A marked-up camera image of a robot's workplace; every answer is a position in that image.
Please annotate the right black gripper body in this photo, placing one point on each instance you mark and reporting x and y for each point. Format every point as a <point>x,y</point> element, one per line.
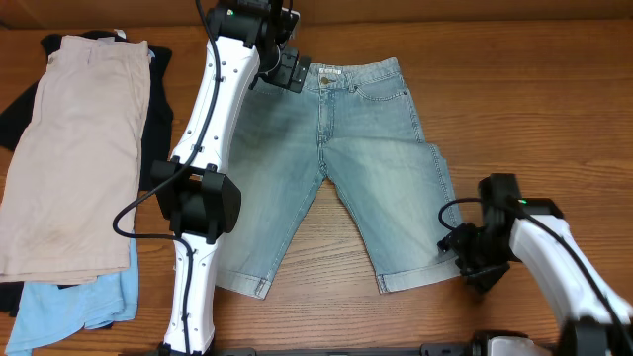
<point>465,250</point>

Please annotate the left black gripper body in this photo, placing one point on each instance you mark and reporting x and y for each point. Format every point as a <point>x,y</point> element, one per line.
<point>292,72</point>

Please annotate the light blue denim shorts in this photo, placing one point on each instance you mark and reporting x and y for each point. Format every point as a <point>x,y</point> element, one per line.
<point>356,126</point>

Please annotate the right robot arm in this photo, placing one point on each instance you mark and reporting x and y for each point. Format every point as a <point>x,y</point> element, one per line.
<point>593,318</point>

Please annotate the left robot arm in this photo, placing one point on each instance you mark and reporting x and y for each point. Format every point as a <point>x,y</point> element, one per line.
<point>247,43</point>

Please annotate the black garment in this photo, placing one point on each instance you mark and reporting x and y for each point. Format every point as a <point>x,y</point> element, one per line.
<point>155,140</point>

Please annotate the beige shorts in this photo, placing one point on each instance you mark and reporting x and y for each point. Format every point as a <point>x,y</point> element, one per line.
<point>76,164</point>

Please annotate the light blue shirt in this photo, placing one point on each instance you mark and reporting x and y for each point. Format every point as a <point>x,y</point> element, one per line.
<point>48,314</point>

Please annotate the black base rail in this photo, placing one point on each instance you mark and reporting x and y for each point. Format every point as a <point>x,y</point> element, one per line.
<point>341,352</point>

